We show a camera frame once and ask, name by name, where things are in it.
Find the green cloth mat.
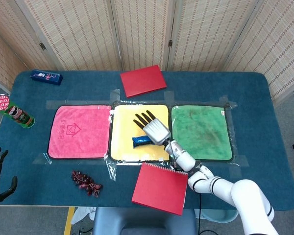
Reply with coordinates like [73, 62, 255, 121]
[170, 104, 235, 162]

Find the small blue snack packet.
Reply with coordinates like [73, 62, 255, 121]
[131, 136, 153, 149]

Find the green Pringles can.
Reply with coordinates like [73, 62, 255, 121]
[0, 95, 36, 128]

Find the white crumpled cloth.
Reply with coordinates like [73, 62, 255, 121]
[70, 207, 98, 225]

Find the woven folding screen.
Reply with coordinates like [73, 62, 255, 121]
[0, 0, 294, 100]

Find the blue table cover cloth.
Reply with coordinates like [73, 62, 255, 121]
[0, 70, 294, 211]

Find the purple grape bunch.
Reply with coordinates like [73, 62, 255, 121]
[71, 170, 103, 196]

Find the grey-blue chair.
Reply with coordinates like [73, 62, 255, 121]
[92, 207, 197, 235]

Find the red spiral notebook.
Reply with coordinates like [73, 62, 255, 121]
[131, 162, 189, 216]

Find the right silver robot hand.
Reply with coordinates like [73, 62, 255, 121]
[133, 110, 172, 145]

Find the light blue bucket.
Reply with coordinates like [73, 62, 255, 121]
[200, 209, 240, 223]

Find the pink cloth mat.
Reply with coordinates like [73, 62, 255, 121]
[48, 105, 112, 160]

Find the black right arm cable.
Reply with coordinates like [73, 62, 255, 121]
[197, 193, 204, 235]

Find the red flat book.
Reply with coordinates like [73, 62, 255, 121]
[120, 64, 167, 98]

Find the dark blue rectangular box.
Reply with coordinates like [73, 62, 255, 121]
[29, 70, 64, 86]

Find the yellow cloth mat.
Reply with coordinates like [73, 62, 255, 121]
[109, 104, 171, 162]

